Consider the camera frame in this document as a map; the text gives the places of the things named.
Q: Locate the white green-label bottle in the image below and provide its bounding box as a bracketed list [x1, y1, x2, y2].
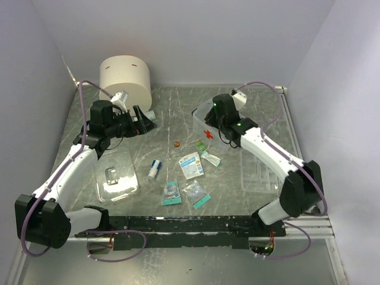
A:
[145, 110, 156, 121]

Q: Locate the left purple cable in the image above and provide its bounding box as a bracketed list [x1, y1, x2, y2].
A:
[19, 79, 121, 257]

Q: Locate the clear plastic medicine box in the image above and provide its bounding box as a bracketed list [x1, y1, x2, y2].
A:
[192, 99, 236, 153]

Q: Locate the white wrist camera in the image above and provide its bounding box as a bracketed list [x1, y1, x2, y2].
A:
[110, 90, 128, 112]
[231, 89, 247, 111]

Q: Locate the cream cylindrical container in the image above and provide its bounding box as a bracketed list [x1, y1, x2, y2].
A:
[100, 55, 152, 115]

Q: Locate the white blue bandage roll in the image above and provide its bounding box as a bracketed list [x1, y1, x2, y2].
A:
[147, 160, 162, 181]

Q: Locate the small green box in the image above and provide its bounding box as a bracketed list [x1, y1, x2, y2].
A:
[194, 140, 207, 152]

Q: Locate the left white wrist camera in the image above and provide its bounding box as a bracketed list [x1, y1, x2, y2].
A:
[110, 90, 128, 112]

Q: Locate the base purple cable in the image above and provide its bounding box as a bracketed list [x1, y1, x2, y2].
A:
[86, 230, 148, 263]

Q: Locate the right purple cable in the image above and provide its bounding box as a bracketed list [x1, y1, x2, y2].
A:
[236, 81, 328, 216]

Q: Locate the black base frame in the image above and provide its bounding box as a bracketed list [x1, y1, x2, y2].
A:
[74, 214, 287, 252]

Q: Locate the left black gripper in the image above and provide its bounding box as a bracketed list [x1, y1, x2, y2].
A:
[106, 105, 157, 138]

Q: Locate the clear box lid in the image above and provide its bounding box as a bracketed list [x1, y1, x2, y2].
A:
[93, 150, 139, 204]

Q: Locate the teal-edged clear bag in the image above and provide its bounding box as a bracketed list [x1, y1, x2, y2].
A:
[161, 181, 182, 206]
[182, 180, 211, 210]

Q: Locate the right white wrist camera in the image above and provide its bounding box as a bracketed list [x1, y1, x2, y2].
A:
[231, 89, 247, 111]

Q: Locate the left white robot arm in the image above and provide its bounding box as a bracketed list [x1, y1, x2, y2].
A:
[15, 100, 157, 249]

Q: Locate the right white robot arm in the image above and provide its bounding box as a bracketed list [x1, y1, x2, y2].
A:
[205, 94, 327, 236]

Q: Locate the teal white sachet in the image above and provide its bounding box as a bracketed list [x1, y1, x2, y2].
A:
[201, 150, 221, 167]

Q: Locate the white blue gauze packet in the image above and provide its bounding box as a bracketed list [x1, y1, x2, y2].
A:
[179, 152, 204, 180]

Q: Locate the clear divider tray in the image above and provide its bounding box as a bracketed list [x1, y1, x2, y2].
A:
[240, 150, 281, 196]

